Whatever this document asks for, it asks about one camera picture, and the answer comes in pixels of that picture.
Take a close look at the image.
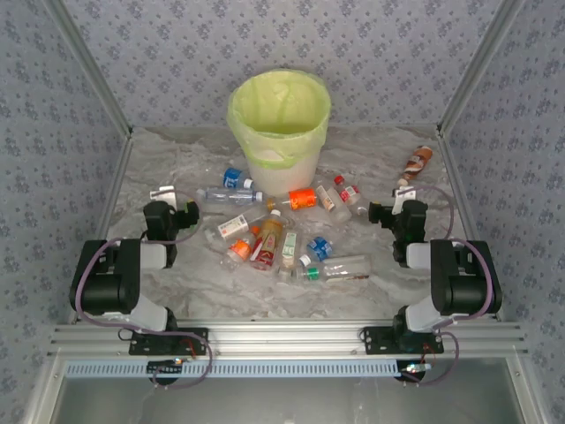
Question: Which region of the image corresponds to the aluminium frame post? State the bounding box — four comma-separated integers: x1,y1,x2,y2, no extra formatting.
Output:
435,0,527,138
42,0,134,139

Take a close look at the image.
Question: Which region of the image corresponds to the aluminium mounting rail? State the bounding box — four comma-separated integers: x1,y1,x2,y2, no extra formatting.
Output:
47,320,530,358

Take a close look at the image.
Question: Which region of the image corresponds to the green white label bottle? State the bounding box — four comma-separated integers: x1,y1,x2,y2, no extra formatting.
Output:
276,231,300,283

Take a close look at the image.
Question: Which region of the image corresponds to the small blue label bottle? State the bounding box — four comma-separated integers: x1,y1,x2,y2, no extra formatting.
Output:
222,166,255,191

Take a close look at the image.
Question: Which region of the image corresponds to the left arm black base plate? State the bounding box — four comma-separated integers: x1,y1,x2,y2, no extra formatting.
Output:
127,327,210,357

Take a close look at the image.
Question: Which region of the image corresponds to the long clear plastic bottle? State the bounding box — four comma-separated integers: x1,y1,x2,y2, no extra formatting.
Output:
195,186,265,208

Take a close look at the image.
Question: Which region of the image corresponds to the orange label plastic bottle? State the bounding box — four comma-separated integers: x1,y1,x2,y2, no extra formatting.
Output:
266,187,320,213

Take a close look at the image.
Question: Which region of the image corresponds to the red cap clear bottle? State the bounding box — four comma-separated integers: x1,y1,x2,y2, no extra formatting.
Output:
333,174,370,216

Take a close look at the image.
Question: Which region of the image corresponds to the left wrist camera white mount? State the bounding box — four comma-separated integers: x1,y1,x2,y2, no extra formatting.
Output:
148,185,178,205

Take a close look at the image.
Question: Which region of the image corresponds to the clear bottle white red label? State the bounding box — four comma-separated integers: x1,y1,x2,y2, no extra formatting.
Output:
203,206,269,249

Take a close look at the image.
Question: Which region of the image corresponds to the brown swirl label bottle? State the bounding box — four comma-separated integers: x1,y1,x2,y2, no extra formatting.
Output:
396,145,434,187

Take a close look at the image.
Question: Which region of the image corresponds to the white waste bin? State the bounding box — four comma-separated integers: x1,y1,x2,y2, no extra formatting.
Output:
227,68,332,198

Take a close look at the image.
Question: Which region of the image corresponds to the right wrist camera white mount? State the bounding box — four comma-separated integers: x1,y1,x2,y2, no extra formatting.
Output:
391,185,418,208

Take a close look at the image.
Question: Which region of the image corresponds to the blue label white cap bottle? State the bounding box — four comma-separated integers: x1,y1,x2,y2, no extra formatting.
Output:
298,235,335,268

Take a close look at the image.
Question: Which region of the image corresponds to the orange cap orange label bottle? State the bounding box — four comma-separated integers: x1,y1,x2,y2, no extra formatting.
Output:
219,225,262,272

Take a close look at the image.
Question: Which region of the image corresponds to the clear bottle orange white label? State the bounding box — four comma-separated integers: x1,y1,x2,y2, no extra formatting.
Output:
314,184,353,223

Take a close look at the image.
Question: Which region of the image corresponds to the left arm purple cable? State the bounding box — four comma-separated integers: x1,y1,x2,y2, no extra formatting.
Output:
72,188,215,390

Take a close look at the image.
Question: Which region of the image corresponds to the yellow-green bin liner bag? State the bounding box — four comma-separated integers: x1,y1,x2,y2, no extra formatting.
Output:
227,68,332,170

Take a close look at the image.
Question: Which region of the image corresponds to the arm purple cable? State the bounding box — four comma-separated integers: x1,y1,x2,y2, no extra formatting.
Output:
399,184,495,388
72,188,215,390

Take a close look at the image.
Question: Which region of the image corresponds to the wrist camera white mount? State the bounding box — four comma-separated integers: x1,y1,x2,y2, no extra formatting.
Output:
148,185,178,205
391,185,418,208

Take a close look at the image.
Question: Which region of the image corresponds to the grey metal panel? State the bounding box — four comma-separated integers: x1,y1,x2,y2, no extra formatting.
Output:
24,356,546,424

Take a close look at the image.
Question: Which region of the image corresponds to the green cap clear bottle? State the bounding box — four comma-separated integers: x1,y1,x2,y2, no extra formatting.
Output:
304,254,373,284

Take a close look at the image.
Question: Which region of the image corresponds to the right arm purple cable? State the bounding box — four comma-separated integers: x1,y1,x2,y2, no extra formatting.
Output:
399,184,495,388

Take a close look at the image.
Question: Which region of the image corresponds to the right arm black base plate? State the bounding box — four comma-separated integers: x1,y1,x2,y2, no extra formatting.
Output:
361,325,445,355

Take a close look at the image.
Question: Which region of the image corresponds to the grey slotted cable duct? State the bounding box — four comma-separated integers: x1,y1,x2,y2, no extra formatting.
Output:
64,358,401,379

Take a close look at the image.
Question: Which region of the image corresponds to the tea bottle red label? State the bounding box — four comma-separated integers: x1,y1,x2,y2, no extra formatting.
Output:
248,208,285,272

